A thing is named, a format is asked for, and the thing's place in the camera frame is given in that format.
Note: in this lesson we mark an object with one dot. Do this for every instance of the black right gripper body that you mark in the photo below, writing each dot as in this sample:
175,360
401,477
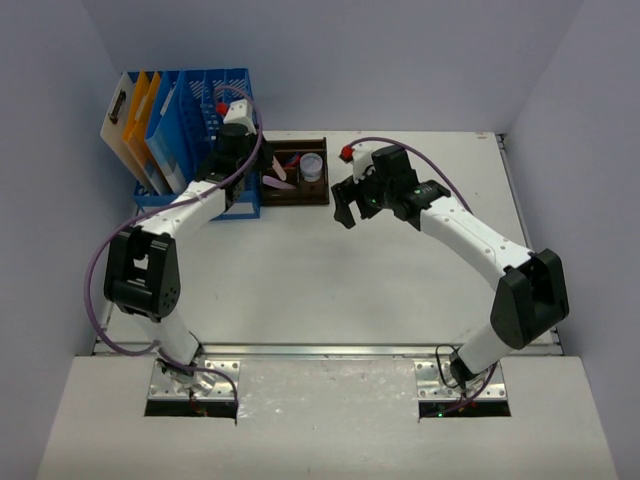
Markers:
373,196

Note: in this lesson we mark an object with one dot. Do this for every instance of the small clear round container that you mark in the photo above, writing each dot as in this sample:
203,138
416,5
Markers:
311,167

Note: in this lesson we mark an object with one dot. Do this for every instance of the pink eraser stick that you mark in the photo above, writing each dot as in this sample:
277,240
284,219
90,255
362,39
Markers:
276,183

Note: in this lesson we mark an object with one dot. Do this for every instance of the blue folder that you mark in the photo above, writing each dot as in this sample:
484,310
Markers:
164,135

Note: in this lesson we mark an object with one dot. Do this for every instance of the orange binder folder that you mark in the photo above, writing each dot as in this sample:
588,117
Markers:
134,134

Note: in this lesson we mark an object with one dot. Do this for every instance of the white clipboard with metal clip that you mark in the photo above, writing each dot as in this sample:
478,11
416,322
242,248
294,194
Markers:
114,125

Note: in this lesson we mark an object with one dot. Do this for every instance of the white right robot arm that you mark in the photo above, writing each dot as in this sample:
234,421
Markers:
530,288

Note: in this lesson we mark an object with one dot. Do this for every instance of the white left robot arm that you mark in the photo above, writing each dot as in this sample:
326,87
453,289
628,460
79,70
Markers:
142,277

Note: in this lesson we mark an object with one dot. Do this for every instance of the dark brown wooden organizer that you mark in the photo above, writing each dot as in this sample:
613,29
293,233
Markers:
305,194

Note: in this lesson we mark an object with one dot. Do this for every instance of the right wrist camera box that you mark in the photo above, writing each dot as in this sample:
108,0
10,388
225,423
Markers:
359,157

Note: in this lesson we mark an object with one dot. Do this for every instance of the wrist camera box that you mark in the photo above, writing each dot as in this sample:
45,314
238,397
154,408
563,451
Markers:
239,112
359,157

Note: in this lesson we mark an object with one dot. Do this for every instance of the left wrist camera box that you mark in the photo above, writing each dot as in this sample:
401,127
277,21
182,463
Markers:
239,112

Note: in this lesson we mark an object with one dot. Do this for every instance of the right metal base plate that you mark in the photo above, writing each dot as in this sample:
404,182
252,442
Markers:
434,382

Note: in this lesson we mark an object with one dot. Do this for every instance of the metal base plate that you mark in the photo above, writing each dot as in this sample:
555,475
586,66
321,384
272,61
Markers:
434,382
167,384

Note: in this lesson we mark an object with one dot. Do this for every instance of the metal rail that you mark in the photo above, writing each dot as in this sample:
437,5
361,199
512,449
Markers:
342,350

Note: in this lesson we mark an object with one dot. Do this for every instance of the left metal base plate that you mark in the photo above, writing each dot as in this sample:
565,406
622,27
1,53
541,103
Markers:
167,384

